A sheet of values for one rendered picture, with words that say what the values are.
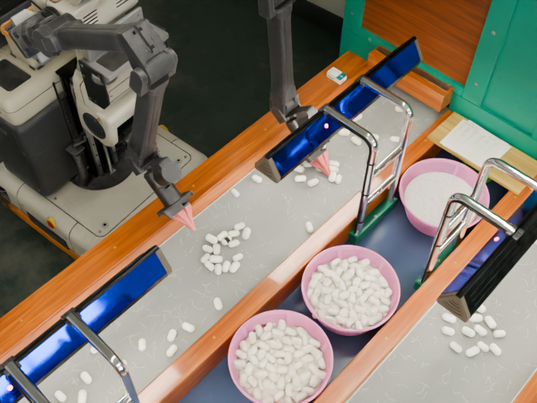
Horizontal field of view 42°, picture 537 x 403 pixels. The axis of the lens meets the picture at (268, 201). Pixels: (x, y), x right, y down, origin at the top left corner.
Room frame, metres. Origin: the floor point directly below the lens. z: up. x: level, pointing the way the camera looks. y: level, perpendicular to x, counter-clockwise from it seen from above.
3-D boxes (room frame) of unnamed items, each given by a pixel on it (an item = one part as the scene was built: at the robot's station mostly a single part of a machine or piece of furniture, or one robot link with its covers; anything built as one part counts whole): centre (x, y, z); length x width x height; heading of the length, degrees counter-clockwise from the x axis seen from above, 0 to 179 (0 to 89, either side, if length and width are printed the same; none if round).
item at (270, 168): (1.34, -0.20, 1.08); 0.62 x 0.08 x 0.07; 137
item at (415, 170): (1.27, -0.52, 0.72); 0.27 x 0.27 x 0.10
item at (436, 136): (1.43, -0.67, 0.77); 0.33 x 0.15 x 0.01; 47
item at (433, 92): (1.70, -0.46, 0.83); 0.30 x 0.06 x 0.07; 47
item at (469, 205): (1.01, -0.55, 0.90); 0.20 x 0.19 x 0.45; 137
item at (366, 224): (1.28, -0.26, 0.90); 0.20 x 0.19 x 0.45; 137
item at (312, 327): (0.74, -0.03, 0.72); 0.27 x 0.27 x 0.10
